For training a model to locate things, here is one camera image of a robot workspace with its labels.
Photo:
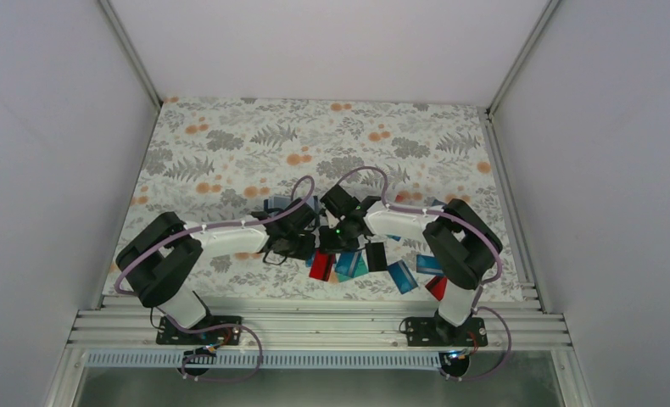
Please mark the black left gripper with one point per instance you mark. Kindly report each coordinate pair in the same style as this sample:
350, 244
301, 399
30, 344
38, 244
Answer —
306, 251

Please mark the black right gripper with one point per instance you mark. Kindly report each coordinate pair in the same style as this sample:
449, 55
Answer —
327, 245

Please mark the red card pile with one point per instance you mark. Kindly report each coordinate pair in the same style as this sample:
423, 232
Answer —
321, 266

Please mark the blue denim card holder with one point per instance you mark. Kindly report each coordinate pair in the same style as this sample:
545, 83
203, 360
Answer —
276, 204

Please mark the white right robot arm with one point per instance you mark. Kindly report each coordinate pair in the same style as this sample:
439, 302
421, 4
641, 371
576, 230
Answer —
467, 250

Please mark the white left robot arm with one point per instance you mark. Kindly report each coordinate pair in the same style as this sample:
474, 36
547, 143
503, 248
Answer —
155, 265

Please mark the blue striped card pile centre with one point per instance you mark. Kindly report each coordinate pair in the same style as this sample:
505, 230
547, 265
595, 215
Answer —
350, 259

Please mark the teal card in pile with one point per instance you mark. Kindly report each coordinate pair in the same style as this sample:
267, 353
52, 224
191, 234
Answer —
345, 274

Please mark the black card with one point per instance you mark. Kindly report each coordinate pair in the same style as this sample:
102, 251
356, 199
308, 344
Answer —
376, 258

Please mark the blue card right of pile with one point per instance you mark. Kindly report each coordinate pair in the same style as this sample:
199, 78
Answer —
402, 277

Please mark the blue card lower right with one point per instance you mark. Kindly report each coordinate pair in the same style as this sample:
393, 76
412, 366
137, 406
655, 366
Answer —
428, 265

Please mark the red card lower right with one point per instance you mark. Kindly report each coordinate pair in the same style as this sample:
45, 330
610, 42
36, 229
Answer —
436, 287

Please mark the grey slotted cable duct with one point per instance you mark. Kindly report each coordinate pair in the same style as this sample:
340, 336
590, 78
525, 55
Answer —
278, 359

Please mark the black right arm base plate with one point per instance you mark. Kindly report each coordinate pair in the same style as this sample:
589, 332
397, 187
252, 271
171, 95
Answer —
433, 331

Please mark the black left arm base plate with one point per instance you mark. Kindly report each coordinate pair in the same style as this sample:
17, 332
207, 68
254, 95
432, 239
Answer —
212, 330

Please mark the aluminium rail frame front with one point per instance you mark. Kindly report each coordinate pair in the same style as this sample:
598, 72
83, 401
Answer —
312, 324

